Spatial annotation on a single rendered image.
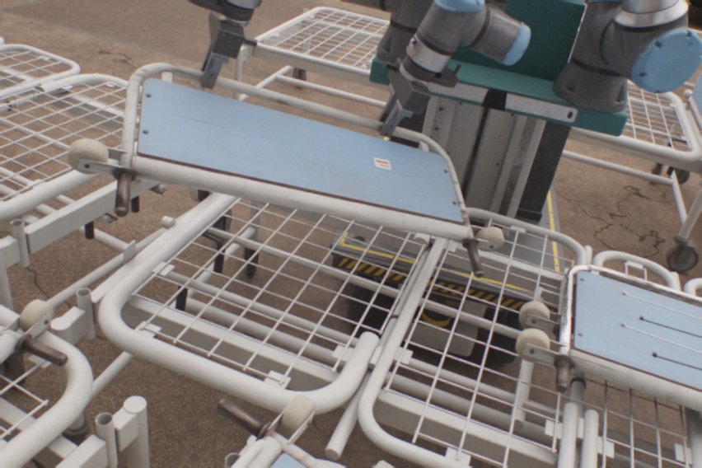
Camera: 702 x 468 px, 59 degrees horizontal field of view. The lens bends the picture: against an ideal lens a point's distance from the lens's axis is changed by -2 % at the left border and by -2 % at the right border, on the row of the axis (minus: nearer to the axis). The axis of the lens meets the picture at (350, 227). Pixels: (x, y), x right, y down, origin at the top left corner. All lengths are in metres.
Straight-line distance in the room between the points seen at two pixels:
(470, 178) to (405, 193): 0.71
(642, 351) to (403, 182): 0.58
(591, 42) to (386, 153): 0.59
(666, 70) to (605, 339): 0.59
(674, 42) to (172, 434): 1.47
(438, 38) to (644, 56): 0.44
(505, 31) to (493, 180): 0.76
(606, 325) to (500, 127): 0.79
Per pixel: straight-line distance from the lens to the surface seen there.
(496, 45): 1.37
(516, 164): 1.97
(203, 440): 1.72
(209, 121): 1.23
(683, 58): 1.53
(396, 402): 1.24
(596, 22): 1.66
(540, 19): 1.80
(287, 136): 1.28
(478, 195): 2.06
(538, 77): 1.84
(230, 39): 1.22
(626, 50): 1.53
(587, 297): 1.48
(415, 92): 1.36
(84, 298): 1.38
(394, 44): 1.67
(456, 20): 1.32
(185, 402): 1.80
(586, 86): 1.69
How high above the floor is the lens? 1.34
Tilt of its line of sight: 32 degrees down
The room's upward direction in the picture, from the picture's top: 10 degrees clockwise
